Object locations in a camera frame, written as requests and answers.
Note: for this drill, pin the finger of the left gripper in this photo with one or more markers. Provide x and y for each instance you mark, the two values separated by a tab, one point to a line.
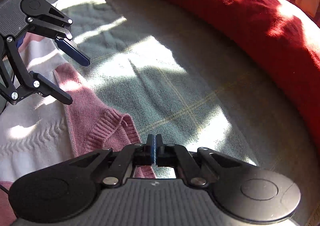
45	20
30	82

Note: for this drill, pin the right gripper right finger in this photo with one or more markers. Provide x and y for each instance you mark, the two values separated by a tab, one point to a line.
178	157

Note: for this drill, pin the pink and white sweater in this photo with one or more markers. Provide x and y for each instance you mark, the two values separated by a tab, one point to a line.
40	131

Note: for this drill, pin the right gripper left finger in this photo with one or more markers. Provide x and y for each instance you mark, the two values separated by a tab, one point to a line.
127	160

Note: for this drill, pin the red duvet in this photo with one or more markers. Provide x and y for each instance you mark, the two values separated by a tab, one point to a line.
279	37

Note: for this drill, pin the green plaid bed blanket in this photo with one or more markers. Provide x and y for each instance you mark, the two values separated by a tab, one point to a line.
177	76

